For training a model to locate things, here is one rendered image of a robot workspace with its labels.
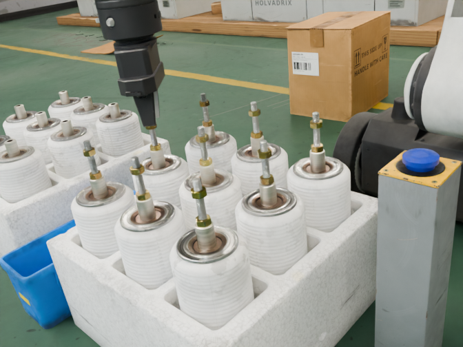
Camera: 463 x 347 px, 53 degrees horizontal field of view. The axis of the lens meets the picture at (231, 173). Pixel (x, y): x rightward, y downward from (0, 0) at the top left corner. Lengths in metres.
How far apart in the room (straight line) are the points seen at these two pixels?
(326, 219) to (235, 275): 0.21
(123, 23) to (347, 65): 0.96
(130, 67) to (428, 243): 0.46
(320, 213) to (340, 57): 0.90
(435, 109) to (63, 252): 0.61
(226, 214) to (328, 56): 0.96
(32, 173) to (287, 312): 0.58
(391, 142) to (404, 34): 1.66
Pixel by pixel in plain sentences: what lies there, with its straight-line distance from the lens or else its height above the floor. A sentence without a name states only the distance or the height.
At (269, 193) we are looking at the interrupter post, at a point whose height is 0.27.
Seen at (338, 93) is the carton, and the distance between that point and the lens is 1.58.
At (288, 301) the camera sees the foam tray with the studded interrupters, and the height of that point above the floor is 0.16.
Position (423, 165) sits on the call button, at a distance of 0.56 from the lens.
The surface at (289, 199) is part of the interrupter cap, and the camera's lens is 0.64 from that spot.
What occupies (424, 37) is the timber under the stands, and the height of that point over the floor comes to 0.05.
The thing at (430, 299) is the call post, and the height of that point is 0.15.
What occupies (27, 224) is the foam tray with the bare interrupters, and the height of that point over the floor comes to 0.14.
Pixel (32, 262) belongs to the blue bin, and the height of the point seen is 0.08.
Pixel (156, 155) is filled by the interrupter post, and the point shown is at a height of 0.27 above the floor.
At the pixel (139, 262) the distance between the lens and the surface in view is 0.64.
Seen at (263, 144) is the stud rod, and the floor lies 0.34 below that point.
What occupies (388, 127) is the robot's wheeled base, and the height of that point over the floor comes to 0.20.
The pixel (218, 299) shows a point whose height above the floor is 0.21.
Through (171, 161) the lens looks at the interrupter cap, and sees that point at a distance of 0.80.
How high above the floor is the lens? 0.57
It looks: 26 degrees down
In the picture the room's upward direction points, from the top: 8 degrees counter-clockwise
